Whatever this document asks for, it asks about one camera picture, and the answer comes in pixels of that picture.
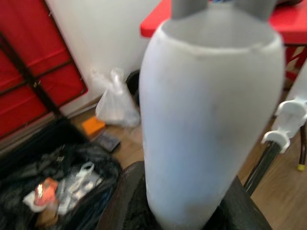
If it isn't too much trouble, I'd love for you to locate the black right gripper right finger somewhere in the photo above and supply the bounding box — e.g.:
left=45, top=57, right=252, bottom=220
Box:
left=215, top=176, right=273, bottom=230

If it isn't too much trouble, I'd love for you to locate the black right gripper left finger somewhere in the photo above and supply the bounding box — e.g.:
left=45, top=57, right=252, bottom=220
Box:
left=95, top=161, right=159, bottom=230

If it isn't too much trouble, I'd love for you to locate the black rubbish bag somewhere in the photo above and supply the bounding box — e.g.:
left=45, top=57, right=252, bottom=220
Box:
left=0, top=141, right=124, bottom=230

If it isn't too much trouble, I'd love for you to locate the white plastic wrapper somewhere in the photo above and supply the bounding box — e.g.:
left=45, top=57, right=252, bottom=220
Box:
left=57, top=161, right=104, bottom=215

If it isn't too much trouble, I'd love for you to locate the small black case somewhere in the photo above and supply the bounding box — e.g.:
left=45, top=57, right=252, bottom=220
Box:
left=94, top=133, right=121, bottom=153

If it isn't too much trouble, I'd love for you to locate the brown stick yellow tip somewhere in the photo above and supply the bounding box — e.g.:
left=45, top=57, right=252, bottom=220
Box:
left=294, top=124, right=307, bottom=173

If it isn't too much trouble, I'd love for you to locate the orange white wrapper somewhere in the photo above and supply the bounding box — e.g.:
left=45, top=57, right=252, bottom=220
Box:
left=23, top=176, right=60, bottom=214

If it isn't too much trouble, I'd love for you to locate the orange box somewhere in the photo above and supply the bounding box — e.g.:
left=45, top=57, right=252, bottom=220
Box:
left=81, top=116, right=106, bottom=137

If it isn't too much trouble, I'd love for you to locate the white plastic bag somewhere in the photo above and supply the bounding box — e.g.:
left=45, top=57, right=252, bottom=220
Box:
left=95, top=68, right=142, bottom=127

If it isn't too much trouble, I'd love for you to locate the black fabric box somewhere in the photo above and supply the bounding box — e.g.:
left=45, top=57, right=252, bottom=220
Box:
left=0, top=118, right=88, bottom=159

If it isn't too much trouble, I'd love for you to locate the red plastic table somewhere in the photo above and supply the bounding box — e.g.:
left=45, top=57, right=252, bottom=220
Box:
left=140, top=0, right=307, bottom=81

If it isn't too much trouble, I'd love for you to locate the red folding table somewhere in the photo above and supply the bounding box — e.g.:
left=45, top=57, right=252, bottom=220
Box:
left=0, top=0, right=89, bottom=141

